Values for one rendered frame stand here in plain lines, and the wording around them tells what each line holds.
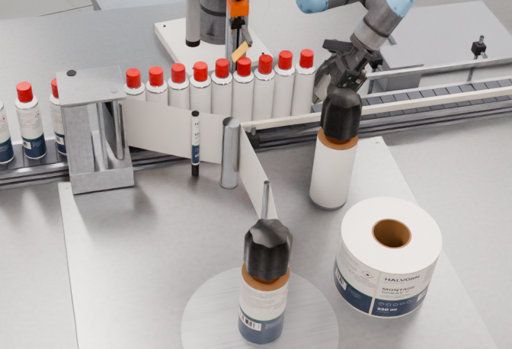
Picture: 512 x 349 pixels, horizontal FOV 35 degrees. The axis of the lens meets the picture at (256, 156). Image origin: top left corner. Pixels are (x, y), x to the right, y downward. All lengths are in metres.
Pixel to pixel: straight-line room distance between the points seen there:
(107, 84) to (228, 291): 0.50
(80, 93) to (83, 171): 0.20
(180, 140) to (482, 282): 0.74
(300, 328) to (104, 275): 0.42
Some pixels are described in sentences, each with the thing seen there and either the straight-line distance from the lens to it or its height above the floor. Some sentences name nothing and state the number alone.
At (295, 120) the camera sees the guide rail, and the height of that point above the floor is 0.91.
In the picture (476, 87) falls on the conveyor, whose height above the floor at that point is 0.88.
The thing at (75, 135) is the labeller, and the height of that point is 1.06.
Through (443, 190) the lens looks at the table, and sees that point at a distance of 2.03.
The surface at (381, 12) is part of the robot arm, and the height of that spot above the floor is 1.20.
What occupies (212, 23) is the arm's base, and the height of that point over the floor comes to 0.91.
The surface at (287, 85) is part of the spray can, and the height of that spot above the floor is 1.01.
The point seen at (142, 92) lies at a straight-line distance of 1.88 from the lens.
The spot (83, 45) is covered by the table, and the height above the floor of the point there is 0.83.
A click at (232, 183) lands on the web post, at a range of 1.86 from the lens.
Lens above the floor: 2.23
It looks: 44 degrees down
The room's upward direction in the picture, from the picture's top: 4 degrees clockwise
